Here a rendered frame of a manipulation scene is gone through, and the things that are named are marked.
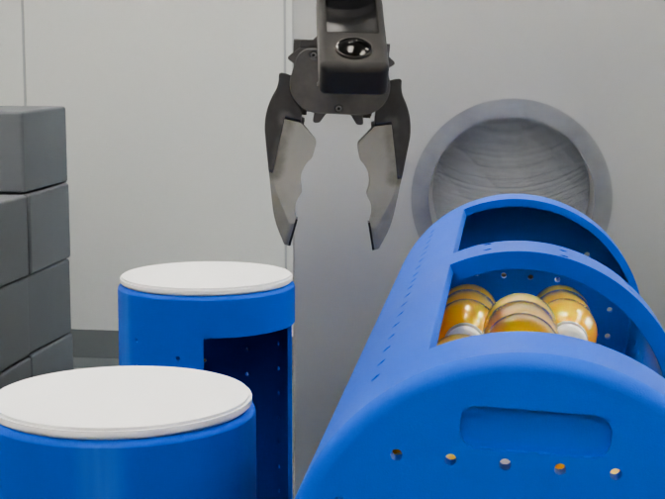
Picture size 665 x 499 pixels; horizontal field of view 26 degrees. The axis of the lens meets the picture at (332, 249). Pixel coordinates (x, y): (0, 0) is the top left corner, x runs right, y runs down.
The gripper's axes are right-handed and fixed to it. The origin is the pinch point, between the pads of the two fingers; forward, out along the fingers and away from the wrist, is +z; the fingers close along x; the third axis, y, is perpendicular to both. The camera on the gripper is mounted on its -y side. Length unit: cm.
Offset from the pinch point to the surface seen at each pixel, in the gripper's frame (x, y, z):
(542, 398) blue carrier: -12.0, -25.5, 5.6
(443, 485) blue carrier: -6.8, -24.8, 11.2
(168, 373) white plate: 17, 55, 24
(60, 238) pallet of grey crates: 87, 380, 54
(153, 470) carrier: 15.8, 32.0, 28.3
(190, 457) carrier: 12.4, 33.8, 27.3
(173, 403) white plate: 15.0, 41.3, 23.8
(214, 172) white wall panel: 45, 510, 40
